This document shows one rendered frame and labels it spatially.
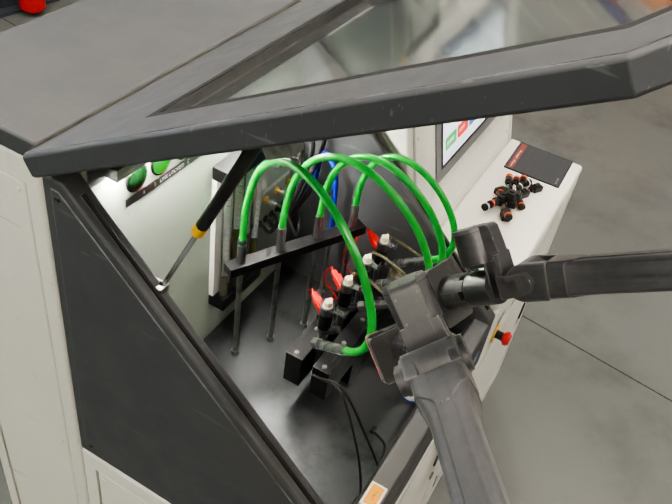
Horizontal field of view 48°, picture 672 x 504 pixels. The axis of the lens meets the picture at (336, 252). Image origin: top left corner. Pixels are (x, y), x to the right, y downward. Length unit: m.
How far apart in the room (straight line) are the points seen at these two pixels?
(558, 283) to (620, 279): 0.08
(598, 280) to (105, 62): 0.83
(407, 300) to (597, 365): 2.30
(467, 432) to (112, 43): 0.91
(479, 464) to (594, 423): 2.25
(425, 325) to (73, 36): 0.81
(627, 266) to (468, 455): 0.48
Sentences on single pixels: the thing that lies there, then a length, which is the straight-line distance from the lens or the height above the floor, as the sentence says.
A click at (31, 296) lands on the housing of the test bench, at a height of 1.17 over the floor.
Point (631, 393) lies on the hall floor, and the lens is 3.12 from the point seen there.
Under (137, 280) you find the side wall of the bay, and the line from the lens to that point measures 1.14.
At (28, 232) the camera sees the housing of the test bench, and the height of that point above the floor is 1.32.
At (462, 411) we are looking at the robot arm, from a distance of 0.77.
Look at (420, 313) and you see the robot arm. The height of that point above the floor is 1.50.
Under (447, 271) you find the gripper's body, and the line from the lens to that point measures 1.28.
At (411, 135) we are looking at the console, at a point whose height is 1.28.
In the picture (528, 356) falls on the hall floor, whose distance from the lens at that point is 3.06.
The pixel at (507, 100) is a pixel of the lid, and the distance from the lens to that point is 0.67.
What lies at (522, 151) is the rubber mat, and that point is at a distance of 2.27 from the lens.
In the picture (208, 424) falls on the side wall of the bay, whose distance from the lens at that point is 1.25.
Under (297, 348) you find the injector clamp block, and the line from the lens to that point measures 1.53.
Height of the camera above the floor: 2.12
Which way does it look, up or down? 40 degrees down
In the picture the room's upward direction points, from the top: 10 degrees clockwise
